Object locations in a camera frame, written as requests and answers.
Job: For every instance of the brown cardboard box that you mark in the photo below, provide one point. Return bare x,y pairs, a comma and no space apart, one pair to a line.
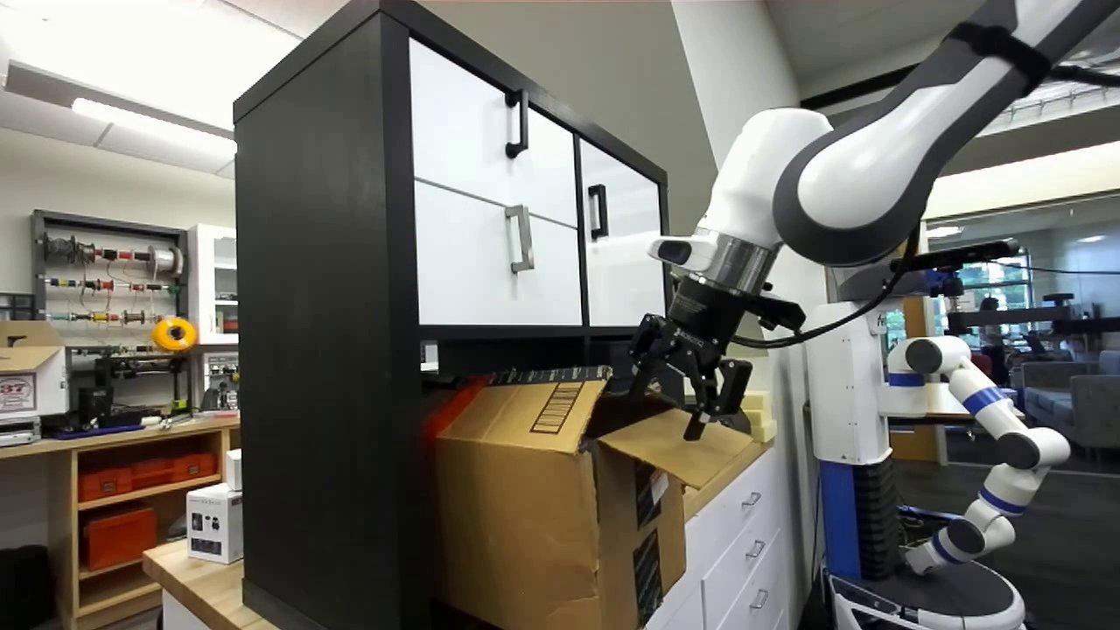
527,514

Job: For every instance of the small white printed box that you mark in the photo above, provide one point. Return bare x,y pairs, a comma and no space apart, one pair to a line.
214,527

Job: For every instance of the small orange storage bin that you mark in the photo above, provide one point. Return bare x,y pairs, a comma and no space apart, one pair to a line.
105,480

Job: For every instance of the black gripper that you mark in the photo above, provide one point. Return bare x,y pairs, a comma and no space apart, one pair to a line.
701,317

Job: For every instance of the black shelf cabinet white doors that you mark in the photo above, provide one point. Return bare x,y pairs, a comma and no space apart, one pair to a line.
328,353

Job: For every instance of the white carton with cardboard flap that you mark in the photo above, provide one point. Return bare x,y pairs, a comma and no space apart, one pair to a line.
28,398

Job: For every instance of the white blue mobile robot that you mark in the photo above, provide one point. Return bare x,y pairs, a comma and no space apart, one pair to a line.
844,409

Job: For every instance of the black 3D printer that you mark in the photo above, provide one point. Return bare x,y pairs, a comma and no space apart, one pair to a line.
123,389

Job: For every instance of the yellow spool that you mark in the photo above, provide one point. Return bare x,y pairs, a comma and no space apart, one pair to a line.
175,333

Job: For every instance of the wooden workbench shelf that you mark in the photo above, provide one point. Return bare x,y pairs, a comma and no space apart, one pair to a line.
48,514

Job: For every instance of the black floor bin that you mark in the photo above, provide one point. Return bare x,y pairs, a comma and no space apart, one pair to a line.
23,589

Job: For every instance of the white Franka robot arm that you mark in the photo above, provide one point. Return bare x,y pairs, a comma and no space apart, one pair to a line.
863,178

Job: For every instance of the white drawer counter wooden top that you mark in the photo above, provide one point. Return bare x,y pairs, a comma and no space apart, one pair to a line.
747,547

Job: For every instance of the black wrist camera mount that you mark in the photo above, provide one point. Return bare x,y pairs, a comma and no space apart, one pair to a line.
776,314

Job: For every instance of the white wall cabinet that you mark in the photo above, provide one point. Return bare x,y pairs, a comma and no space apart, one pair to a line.
218,286

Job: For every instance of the grey tool pegboard rack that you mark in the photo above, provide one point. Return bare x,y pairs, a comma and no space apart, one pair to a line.
105,267

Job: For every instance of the large orange storage bin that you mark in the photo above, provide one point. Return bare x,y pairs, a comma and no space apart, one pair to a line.
117,538

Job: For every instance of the pale yellow foam block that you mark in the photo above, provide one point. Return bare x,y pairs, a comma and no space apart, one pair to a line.
763,423

